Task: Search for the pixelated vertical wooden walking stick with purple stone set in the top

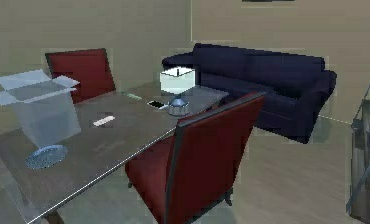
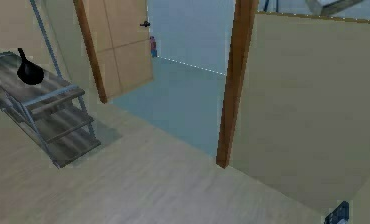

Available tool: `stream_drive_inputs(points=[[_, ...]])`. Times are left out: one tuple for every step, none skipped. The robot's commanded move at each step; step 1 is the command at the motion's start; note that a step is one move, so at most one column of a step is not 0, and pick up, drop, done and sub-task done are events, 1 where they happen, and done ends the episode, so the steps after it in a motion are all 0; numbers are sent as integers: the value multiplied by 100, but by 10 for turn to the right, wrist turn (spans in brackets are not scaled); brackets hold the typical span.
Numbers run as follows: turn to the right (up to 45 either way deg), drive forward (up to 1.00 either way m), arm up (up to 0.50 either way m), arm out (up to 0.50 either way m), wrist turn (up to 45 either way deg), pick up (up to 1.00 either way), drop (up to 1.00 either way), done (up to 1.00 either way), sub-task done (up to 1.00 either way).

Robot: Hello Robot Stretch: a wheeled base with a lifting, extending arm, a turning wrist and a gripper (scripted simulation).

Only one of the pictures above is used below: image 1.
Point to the black phone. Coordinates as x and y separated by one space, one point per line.
156 104

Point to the white shade table lamp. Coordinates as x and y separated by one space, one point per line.
177 81

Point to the red chair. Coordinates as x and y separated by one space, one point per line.
86 71
206 156

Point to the pale green flat strip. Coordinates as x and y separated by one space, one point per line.
132 96

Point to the dark wooden table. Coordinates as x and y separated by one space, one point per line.
126 133

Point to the white remote control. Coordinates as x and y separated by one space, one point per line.
103 120

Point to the dark blue sofa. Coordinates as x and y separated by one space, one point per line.
269 90

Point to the pale open cardboard box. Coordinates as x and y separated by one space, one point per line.
46 110

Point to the blue round plate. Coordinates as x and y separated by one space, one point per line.
46 156

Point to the grey metal rack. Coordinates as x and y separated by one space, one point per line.
364 150

